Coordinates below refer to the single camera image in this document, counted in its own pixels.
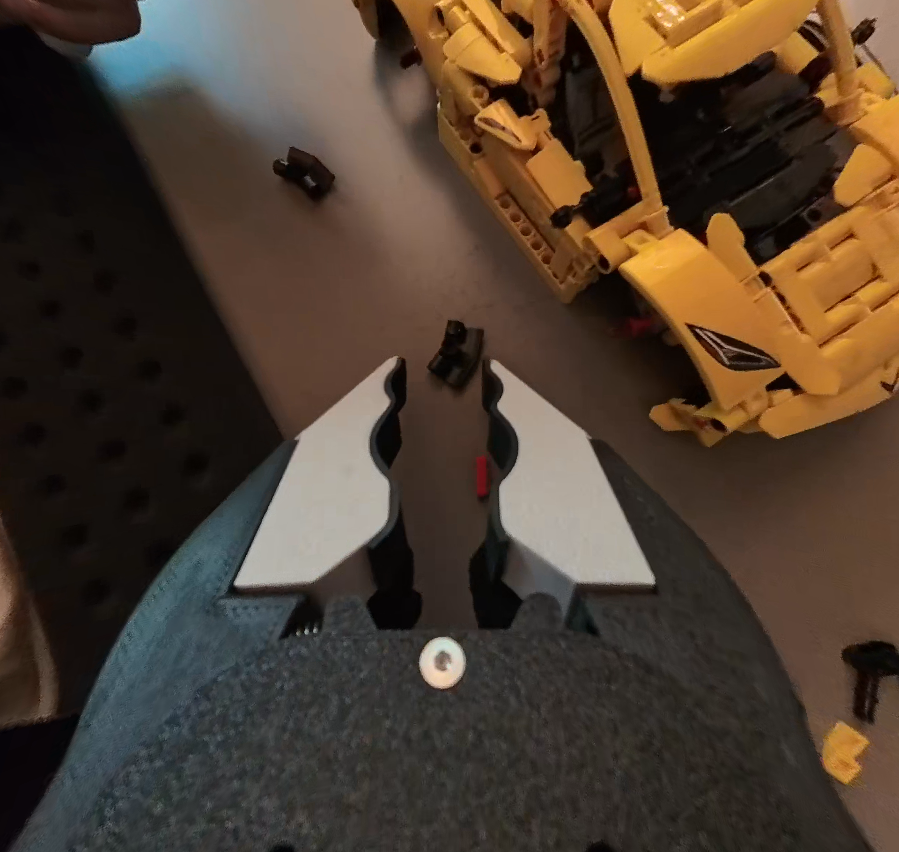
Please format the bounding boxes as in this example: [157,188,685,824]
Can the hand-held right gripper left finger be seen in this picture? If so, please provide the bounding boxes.
[233,355,422,630]

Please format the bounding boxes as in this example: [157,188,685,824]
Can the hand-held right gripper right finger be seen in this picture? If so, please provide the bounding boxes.
[469,359,657,632]

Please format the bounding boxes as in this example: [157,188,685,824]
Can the yellow brick car model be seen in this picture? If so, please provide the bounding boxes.
[351,0,899,446]

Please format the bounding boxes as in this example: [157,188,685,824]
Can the grey desk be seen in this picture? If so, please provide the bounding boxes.
[91,0,899,852]

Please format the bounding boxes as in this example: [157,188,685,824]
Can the dark perforated panel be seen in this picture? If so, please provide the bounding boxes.
[0,30,282,712]

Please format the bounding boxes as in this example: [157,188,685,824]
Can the beige trousers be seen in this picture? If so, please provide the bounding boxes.
[0,515,60,727]

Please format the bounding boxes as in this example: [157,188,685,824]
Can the small black connector piece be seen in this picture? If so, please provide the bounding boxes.
[841,641,899,723]

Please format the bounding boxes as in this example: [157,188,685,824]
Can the small yellow brick piece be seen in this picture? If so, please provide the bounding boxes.
[822,720,870,785]

